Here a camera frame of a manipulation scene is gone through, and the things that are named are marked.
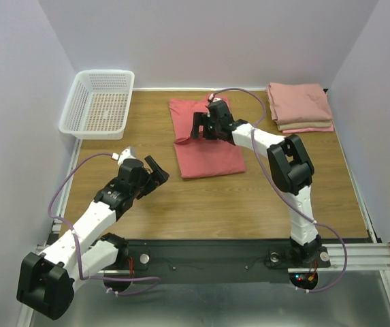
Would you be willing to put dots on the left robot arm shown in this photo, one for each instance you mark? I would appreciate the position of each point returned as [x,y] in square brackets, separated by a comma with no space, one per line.
[49,280]

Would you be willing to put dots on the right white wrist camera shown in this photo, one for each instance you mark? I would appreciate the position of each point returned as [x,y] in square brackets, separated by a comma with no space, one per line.
[213,98]

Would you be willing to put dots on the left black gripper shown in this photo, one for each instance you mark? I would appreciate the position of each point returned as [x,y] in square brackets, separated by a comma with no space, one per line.
[150,179]

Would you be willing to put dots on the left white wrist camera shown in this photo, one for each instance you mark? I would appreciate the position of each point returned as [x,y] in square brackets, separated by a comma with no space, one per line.
[127,153]

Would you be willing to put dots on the pink folded shirt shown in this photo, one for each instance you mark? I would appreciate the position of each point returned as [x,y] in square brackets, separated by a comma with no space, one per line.
[298,103]
[309,129]

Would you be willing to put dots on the white plastic basket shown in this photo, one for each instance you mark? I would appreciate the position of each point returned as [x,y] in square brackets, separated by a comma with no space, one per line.
[97,106]

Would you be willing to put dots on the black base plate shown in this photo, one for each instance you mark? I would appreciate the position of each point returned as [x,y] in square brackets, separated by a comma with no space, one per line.
[215,261]

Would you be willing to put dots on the red t shirt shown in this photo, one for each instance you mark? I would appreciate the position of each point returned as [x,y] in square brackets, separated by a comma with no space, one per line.
[201,158]

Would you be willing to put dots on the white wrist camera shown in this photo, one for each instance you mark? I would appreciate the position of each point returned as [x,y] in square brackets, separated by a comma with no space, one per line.
[213,98]
[127,153]

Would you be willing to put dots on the pink folded shirt top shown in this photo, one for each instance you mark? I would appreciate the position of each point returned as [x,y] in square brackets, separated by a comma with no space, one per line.
[298,103]

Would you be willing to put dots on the aluminium frame rail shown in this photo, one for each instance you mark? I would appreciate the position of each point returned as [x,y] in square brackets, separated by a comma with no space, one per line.
[343,257]

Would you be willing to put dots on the pink folded shirt bottom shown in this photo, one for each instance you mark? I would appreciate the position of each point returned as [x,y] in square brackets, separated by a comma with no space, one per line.
[309,129]

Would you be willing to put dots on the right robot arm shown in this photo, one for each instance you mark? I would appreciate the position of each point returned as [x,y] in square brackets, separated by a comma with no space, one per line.
[291,169]

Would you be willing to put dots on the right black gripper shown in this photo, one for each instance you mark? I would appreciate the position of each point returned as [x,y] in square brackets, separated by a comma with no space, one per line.
[205,126]

